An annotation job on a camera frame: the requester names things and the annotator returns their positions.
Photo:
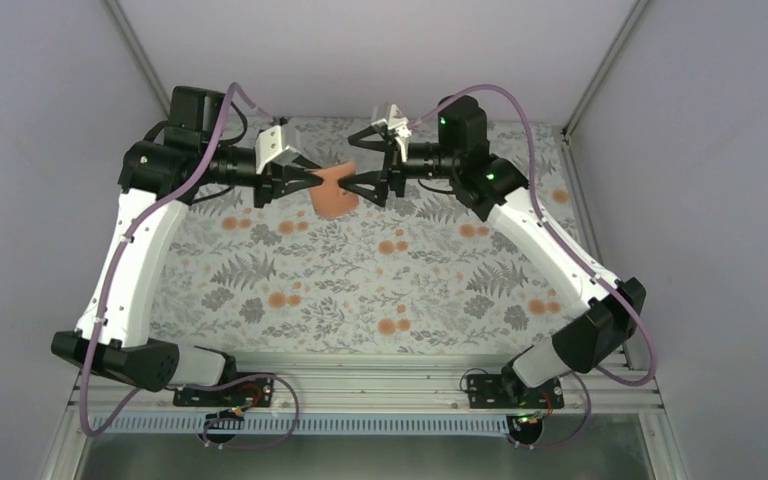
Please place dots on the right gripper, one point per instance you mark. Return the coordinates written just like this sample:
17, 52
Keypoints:
391, 149

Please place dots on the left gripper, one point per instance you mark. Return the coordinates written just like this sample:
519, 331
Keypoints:
275, 175

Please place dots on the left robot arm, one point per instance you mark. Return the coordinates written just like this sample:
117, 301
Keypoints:
160, 179

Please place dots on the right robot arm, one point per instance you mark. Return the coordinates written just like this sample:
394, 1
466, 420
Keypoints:
605, 309

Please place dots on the floral table mat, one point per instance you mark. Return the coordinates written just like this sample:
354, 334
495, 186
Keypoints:
420, 275

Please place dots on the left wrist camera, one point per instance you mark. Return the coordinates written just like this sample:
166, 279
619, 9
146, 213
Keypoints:
277, 145

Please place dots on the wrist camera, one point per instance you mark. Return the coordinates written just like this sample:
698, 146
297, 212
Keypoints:
389, 122
277, 145

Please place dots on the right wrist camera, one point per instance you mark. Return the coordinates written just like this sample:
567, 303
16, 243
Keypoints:
389, 122

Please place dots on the aluminium rail frame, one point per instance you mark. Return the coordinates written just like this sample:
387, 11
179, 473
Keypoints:
420, 384

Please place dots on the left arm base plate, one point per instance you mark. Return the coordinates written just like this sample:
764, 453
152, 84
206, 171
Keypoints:
252, 393

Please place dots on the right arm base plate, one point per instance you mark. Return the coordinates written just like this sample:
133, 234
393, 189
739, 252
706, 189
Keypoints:
494, 391

